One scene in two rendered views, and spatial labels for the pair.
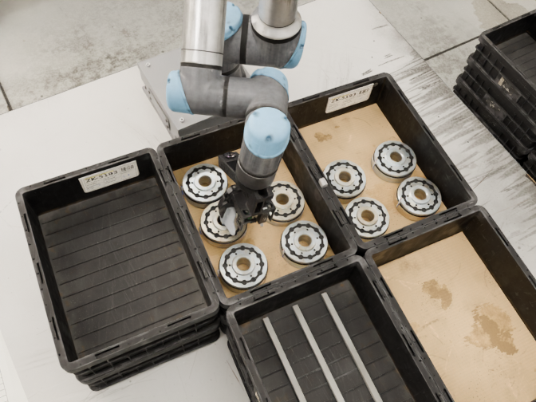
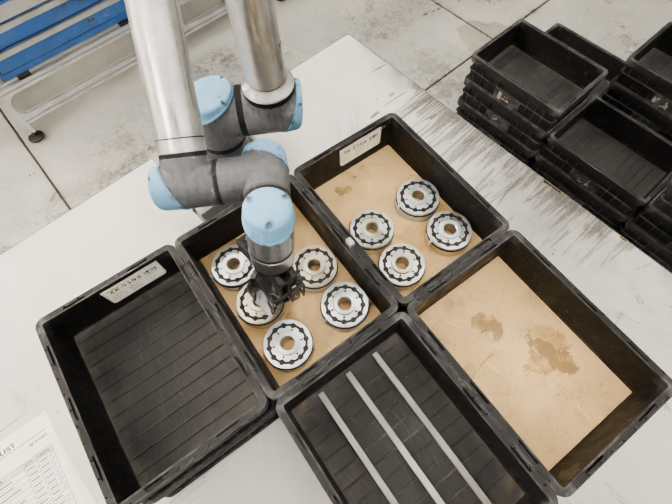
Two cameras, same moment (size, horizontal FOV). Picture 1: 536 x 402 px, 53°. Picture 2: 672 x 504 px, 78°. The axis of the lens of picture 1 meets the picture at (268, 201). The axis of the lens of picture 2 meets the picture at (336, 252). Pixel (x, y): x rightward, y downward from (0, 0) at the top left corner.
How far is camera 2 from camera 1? 32 cm
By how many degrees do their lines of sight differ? 4
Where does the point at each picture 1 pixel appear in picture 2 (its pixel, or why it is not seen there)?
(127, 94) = not seen: hidden behind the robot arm
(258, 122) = (252, 209)
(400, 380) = (468, 428)
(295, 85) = (310, 142)
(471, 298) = (522, 323)
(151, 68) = not seen: hidden behind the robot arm
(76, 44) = (119, 142)
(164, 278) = (212, 373)
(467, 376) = (535, 407)
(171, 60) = not seen: hidden behind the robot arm
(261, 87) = (253, 164)
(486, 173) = (507, 187)
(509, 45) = (499, 60)
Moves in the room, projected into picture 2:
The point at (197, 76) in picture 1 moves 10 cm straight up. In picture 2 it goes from (178, 168) to (150, 122)
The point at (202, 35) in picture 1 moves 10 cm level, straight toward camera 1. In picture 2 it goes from (170, 120) to (179, 173)
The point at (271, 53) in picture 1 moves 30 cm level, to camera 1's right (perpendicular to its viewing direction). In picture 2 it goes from (271, 118) to (404, 107)
